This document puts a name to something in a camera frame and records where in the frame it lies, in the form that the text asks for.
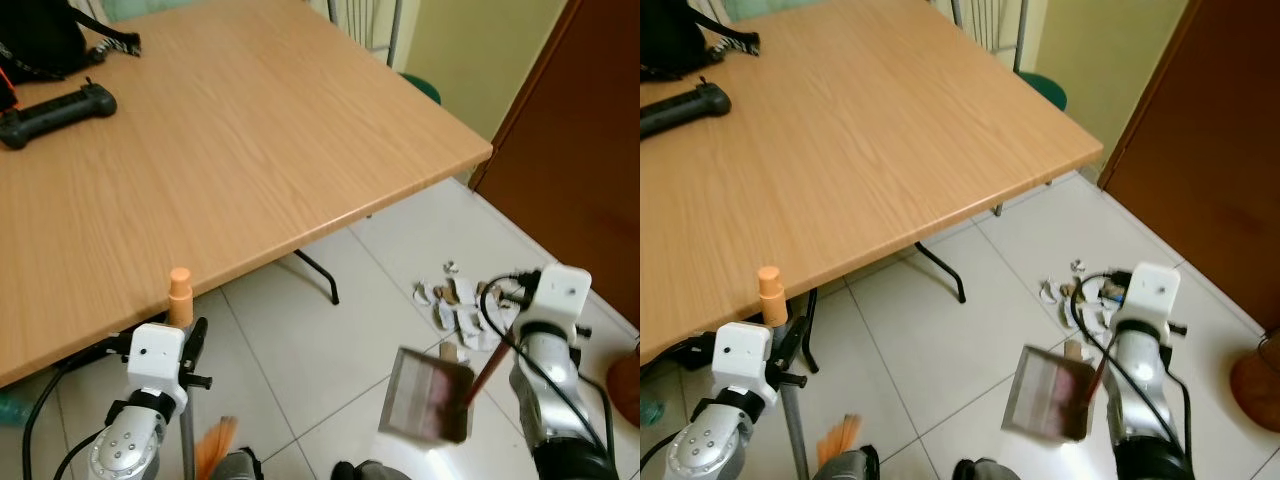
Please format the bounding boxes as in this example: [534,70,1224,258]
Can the orange broom with grey handle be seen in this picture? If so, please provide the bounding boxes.
[167,266,243,480]
[757,265,863,480]

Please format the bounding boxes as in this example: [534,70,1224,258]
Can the metal dustpan with red handle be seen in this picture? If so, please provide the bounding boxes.
[377,344,507,446]
[1003,343,1113,444]

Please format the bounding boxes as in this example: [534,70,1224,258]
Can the crumpled white paper scraps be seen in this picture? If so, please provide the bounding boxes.
[411,261,523,353]
[1040,258,1126,336]

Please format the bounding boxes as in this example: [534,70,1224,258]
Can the red plastic bucket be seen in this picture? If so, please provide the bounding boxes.
[606,350,641,428]
[1230,335,1280,433]

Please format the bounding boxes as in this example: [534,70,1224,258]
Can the brown wooden door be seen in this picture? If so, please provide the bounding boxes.
[468,0,641,331]
[1097,0,1280,336]

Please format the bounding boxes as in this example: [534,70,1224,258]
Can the metal chair with green seat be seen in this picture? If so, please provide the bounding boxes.
[948,0,1068,113]
[325,0,444,107]

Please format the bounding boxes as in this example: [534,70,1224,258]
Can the black handheld controller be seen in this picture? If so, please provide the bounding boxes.
[640,80,732,141]
[0,80,119,152]

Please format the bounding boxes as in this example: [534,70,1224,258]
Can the black backpack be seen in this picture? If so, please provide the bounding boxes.
[0,0,142,84]
[640,0,761,83]

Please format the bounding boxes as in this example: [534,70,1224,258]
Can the green framed glass panel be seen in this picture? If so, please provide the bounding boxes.
[722,0,831,23]
[100,0,206,23]

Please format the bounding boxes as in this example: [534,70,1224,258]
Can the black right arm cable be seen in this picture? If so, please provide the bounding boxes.
[1072,270,1196,471]
[477,268,613,471]

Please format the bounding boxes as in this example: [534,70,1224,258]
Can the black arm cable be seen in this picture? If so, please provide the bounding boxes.
[20,340,136,480]
[1072,270,1196,471]
[477,268,613,471]

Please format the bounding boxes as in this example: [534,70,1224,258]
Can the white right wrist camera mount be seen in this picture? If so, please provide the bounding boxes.
[517,264,593,343]
[1115,263,1183,346]

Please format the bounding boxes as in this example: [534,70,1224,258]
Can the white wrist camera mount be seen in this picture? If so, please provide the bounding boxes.
[126,322,189,413]
[517,264,593,343]
[1115,263,1183,346]
[713,322,776,413]

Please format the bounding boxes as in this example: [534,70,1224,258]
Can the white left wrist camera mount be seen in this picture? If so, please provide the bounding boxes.
[126,322,189,413]
[713,322,776,413]

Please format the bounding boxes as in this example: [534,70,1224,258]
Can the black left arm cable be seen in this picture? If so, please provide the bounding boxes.
[20,340,136,480]

